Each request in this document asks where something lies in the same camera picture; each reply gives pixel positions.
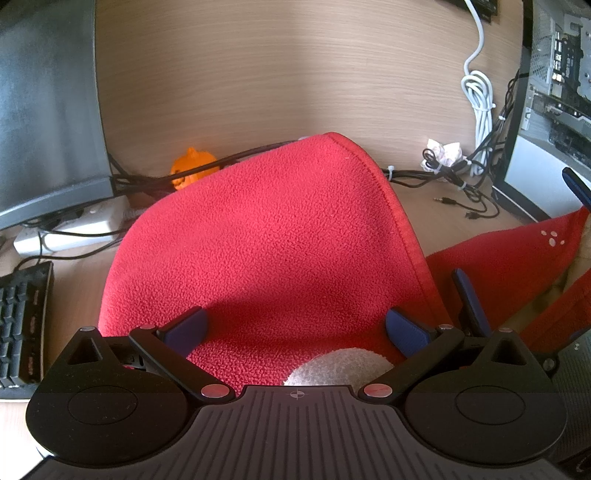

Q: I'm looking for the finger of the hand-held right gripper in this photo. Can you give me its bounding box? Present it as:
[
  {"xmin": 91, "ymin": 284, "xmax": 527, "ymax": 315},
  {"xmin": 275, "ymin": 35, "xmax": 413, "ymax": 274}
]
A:
[
  {"xmin": 561, "ymin": 167, "xmax": 591, "ymax": 212},
  {"xmin": 452, "ymin": 269, "xmax": 492, "ymax": 340}
]

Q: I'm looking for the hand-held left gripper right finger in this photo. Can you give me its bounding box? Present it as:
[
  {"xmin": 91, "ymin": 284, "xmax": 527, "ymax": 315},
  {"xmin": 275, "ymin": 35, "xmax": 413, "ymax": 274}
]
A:
[{"xmin": 360, "ymin": 308, "xmax": 536, "ymax": 401}]

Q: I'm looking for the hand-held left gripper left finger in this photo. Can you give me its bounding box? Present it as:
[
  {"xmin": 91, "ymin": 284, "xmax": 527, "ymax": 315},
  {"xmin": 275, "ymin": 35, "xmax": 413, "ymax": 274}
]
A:
[{"xmin": 60, "ymin": 307, "xmax": 234, "ymax": 401}]

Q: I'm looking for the red fleece garment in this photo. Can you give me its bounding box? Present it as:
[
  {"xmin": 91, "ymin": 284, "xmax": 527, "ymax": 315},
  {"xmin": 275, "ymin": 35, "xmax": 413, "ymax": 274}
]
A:
[{"xmin": 97, "ymin": 131, "xmax": 591, "ymax": 389}]

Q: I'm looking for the open computer case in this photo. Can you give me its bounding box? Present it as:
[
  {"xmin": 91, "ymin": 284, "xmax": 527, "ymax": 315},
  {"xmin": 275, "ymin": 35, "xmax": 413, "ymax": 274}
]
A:
[{"xmin": 491, "ymin": 0, "xmax": 591, "ymax": 223}]

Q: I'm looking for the crumpled white tissue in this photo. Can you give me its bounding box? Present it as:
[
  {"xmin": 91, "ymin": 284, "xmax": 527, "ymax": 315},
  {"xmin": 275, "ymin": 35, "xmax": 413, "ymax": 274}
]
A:
[{"xmin": 421, "ymin": 137, "xmax": 468, "ymax": 171}]

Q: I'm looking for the white power strip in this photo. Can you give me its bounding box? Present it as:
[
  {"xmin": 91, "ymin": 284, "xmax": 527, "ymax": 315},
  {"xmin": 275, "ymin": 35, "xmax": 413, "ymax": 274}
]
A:
[{"xmin": 13, "ymin": 196, "xmax": 133, "ymax": 257}]

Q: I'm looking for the orange pumpkin toy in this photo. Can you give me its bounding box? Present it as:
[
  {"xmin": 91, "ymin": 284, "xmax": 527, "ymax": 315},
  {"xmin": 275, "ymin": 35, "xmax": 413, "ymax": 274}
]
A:
[{"xmin": 169, "ymin": 147, "xmax": 221, "ymax": 191}]

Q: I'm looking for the black keyboard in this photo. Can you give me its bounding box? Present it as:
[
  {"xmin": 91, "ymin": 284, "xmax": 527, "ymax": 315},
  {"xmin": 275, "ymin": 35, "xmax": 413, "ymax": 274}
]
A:
[{"xmin": 0, "ymin": 261, "xmax": 56, "ymax": 400}]

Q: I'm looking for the black power strip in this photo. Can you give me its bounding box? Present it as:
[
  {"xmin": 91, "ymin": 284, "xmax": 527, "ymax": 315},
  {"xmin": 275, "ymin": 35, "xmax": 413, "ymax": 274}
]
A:
[{"xmin": 442, "ymin": 0, "xmax": 502, "ymax": 23}]

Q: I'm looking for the dark computer monitor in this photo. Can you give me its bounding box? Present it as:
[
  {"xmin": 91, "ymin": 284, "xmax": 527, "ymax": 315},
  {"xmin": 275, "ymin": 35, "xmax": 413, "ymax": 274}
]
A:
[{"xmin": 0, "ymin": 0, "xmax": 115, "ymax": 232}]

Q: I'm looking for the black audio jack cable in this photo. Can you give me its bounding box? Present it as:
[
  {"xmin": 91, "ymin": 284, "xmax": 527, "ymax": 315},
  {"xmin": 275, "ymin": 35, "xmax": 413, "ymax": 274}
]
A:
[{"xmin": 433, "ymin": 196, "xmax": 502, "ymax": 222}]

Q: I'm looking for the black cable bundle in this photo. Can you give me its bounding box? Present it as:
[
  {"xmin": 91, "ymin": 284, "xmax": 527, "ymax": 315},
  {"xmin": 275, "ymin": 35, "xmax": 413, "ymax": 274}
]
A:
[{"xmin": 108, "ymin": 69, "xmax": 532, "ymax": 222}]

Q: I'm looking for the white cable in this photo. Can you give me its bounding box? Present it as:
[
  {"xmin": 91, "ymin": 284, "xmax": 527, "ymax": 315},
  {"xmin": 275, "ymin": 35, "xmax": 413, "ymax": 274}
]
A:
[{"xmin": 461, "ymin": 0, "xmax": 498, "ymax": 179}]

